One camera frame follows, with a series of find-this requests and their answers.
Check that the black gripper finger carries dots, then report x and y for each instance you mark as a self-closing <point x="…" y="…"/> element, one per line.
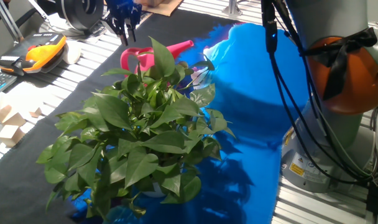
<point x="131" y="29"/>
<point x="122" y="32"/>

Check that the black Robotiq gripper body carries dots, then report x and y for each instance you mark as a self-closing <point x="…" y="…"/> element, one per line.
<point x="123" y="11"/>

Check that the pink plastic watering can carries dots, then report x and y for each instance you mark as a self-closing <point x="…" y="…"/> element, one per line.
<point x="145" y="60"/>

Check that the green leafy pothos plant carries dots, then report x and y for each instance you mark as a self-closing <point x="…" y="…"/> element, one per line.
<point x="136" y="137"/>

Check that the white plant pot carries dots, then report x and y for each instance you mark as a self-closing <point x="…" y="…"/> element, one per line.
<point x="153" y="192"/>

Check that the brown cardboard box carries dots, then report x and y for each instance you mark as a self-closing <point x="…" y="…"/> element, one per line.
<point x="150" y="2"/>

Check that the white rounded object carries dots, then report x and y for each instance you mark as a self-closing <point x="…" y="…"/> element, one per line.
<point x="71" y="53"/>

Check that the orange black teach pendant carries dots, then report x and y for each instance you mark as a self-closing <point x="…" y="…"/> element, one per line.
<point x="43" y="53"/>

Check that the slanted aluminium strut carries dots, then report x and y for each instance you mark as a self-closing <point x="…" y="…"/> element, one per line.
<point x="8" y="21"/>

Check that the small wooden block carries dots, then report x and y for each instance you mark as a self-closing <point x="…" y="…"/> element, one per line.
<point x="36" y="112"/>

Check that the blue black printed cloth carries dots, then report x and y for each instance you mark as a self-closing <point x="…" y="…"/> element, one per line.
<point x="254" y="93"/>

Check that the large wooden block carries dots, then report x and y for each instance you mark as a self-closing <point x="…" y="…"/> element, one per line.
<point x="11" y="117"/>
<point x="10" y="135"/>

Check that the black box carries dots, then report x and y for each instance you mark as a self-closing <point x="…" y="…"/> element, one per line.
<point x="377" y="199"/>

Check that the aluminium post with bracket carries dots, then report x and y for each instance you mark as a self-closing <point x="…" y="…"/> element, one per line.
<point x="232" y="7"/>

